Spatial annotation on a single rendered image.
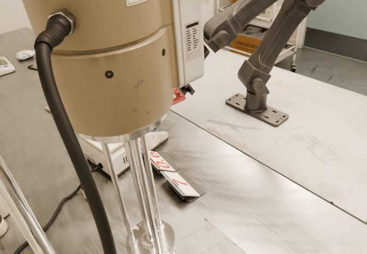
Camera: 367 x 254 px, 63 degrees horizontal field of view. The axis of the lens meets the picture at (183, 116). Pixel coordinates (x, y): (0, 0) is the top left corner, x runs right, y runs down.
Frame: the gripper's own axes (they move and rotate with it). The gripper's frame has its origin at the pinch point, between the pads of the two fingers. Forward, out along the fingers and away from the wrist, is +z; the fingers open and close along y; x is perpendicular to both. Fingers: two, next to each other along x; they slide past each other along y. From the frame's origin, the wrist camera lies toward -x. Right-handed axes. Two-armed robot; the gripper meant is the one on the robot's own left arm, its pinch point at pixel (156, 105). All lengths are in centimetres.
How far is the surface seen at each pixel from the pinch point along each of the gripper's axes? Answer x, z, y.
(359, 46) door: 239, -180, -19
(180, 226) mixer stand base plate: -3.3, 17.3, 25.6
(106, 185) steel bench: -2.1, 22.8, 4.2
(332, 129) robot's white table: 26.3, -24.7, 34.3
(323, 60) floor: 246, -156, -42
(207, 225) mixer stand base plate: -1.5, 13.7, 29.4
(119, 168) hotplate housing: -1.7, 17.8, 3.8
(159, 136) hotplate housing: 6.0, 6.0, 2.7
